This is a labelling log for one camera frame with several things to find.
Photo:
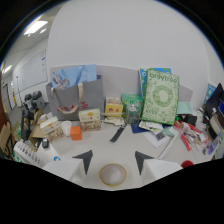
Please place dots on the blue poster board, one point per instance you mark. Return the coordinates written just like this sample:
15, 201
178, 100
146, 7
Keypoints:
146, 77

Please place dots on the whiteboard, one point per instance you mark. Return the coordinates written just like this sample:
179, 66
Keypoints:
31, 71

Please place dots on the mint green folder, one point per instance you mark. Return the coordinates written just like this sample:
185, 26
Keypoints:
185, 108

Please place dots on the green OnlyTree paper bag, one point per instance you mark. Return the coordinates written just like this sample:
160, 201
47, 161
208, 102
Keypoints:
161, 97

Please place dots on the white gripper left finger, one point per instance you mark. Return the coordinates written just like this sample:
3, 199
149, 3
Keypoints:
68, 167

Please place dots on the black monitor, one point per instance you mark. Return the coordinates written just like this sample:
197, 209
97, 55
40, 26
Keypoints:
214, 101

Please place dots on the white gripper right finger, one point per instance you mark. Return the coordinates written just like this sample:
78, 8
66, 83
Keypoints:
156, 168

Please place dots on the house-shaped cream carton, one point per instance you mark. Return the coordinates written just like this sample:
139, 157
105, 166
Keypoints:
52, 128

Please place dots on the cream printed tea box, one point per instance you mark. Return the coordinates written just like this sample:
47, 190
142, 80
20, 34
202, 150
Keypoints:
90, 119

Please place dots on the small orange box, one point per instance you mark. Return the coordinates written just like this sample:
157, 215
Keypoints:
76, 133

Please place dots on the white paper sheets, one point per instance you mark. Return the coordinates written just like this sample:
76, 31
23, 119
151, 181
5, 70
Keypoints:
156, 134

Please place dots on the white paper cup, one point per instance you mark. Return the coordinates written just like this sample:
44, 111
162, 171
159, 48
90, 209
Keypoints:
66, 128

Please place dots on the brown cardboard box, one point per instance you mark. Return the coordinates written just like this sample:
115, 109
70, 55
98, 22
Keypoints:
6, 140

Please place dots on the roll of clear tape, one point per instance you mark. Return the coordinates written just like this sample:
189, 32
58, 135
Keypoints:
113, 174

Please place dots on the clear glass jar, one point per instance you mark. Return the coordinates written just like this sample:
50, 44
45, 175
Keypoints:
133, 114

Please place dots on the red round lid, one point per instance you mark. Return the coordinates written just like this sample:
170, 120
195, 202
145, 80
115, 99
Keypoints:
187, 164

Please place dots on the grey tote bag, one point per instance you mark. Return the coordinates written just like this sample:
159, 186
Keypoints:
75, 98

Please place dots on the ceiling light panel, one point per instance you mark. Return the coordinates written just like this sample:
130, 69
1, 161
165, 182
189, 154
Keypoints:
35, 27

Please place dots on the light blue paper bag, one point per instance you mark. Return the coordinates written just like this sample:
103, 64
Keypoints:
72, 76

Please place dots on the green plastic packet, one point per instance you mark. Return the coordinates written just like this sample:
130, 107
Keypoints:
132, 103

